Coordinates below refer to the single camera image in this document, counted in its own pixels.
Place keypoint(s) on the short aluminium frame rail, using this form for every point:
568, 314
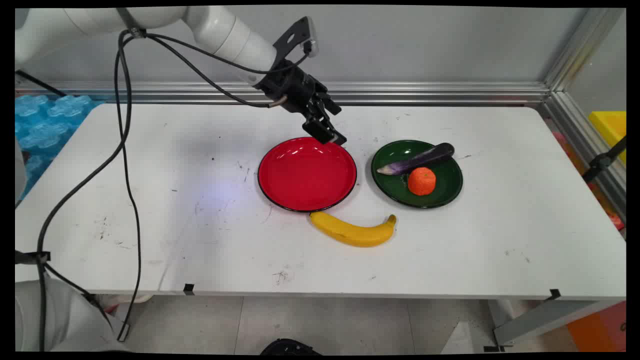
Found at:
580, 135

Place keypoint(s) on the grey table leg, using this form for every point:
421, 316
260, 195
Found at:
545, 317

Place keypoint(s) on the red plate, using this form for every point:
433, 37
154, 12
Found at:
300, 175

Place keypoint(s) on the orange box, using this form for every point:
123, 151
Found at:
600, 332

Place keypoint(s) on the long aluminium frame rail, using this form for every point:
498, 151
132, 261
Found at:
425, 92

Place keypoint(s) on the black tape marker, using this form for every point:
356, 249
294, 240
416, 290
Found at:
188, 288
554, 294

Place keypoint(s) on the orange toy tangerine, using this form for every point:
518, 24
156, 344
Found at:
421, 181

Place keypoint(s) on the black round floor object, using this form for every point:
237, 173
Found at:
289, 346

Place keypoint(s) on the yellow toy banana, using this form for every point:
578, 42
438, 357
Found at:
350, 234

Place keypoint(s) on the red floor object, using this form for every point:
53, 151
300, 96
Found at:
616, 221

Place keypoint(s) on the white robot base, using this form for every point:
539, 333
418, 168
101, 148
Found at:
55, 320

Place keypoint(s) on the dark green plate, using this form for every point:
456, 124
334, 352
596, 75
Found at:
395, 192

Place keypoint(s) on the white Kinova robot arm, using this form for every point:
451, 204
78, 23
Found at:
225, 35

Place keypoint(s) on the purple toy eggplant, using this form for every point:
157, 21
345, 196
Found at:
420, 159

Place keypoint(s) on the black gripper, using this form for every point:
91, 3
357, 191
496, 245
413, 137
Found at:
292, 87

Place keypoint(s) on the yellow plastic bin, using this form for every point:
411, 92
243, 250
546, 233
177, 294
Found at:
611, 127

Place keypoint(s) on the aluminium frame post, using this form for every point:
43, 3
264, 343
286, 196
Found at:
580, 50

